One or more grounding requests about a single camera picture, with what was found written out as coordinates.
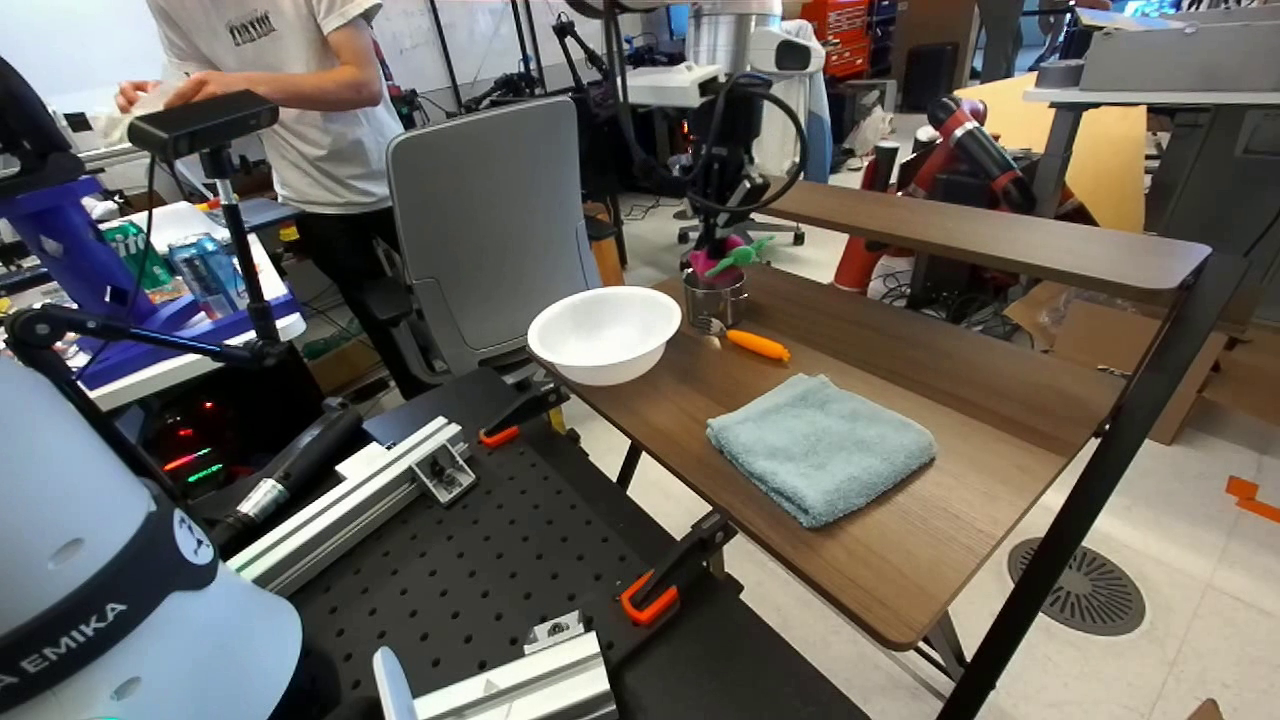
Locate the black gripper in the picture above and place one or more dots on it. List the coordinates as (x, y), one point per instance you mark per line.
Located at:
(724, 180)

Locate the pink beetroot plushie green leaves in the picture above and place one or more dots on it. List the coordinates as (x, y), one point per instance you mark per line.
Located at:
(721, 258)

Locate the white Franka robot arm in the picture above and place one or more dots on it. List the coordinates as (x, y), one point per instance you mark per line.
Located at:
(94, 586)

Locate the large white bowl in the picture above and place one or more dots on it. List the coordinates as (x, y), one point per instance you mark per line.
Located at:
(600, 332)

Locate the small steel pot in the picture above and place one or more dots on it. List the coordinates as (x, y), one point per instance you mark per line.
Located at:
(704, 306)

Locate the orange toy carrot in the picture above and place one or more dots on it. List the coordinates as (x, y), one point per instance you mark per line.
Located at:
(759, 345)

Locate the folded light blue towel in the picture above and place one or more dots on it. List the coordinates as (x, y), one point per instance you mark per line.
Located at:
(820, 444)

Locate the grey office chair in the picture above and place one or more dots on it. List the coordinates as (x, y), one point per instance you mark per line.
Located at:
(487, 227)

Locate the dark wooden desk shelf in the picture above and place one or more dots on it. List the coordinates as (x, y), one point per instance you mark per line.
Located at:
(987, 238)

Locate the orange black clamp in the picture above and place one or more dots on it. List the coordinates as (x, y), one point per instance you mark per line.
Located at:
(659, 591)
(506, 430)

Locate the black perforated base board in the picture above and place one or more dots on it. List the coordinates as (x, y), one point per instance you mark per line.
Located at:
(492, 562)

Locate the person in white t-shirt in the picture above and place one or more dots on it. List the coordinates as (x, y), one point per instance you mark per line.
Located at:
(315, 121)

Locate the round floor drain grate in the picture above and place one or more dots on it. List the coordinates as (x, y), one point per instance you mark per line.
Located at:
(1082, 586)

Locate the black desk frame leg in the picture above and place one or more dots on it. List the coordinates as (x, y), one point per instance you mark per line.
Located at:
(1082, 494)

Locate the aluminium extrusion rail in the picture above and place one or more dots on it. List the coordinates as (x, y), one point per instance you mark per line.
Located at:
(355, 502)
(513, 683)

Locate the black camera on stand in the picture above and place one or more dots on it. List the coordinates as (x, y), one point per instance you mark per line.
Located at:
(202, 121)

